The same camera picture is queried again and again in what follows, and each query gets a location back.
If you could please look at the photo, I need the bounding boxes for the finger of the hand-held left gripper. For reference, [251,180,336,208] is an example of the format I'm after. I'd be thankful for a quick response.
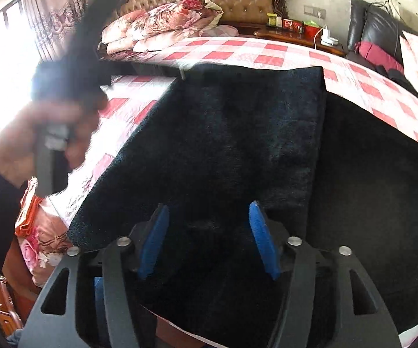
[67,0,135,77]

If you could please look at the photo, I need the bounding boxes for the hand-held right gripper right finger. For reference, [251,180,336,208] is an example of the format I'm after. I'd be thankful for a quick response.
[249,200,401,348]

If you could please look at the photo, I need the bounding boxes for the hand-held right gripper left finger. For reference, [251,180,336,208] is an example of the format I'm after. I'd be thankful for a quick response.
[18,203,170,348]

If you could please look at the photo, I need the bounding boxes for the black pants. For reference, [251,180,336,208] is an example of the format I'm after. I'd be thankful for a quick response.
[67,63,418,348]

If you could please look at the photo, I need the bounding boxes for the person's left hand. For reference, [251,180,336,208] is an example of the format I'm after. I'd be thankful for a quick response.
[0,98,102,185]

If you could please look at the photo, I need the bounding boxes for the pile of pink floral pillows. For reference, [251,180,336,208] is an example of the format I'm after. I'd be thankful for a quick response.
[102,9,195,54]

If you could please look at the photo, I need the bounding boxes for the pink embroidered curtain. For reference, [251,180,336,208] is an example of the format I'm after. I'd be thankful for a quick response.
[20,0,91,62]

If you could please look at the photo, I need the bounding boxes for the window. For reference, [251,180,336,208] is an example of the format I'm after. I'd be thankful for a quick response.
[0,0,39,135]

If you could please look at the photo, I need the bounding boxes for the red floral folded quilt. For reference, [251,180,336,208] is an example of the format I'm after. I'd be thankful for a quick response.
[125,0,224,40]

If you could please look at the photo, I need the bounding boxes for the pale checked pillow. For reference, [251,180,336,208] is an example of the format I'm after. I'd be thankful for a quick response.
[203,23,239,39]

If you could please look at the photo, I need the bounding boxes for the wooden nightstand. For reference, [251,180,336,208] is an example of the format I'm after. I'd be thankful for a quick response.
[238,22,347,57]

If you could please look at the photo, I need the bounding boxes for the dark clothes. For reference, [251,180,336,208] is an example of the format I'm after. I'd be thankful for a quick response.
[374,64,418,106]

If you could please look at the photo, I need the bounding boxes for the red box with green top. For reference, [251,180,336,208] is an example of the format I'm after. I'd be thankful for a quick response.
[301,20,322,36]

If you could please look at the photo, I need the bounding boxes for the dark red cushion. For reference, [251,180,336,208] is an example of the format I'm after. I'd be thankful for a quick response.
[354,41,403,73]

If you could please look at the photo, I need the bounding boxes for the black leather armchair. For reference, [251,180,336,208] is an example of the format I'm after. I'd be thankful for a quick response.
[347,0,418,91]

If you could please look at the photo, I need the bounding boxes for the wooden bed frame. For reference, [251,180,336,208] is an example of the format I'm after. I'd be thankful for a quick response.
[0,275,24,334]

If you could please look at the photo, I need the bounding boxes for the wall outlet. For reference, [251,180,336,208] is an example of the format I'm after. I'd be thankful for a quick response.
[303,5,326,19]

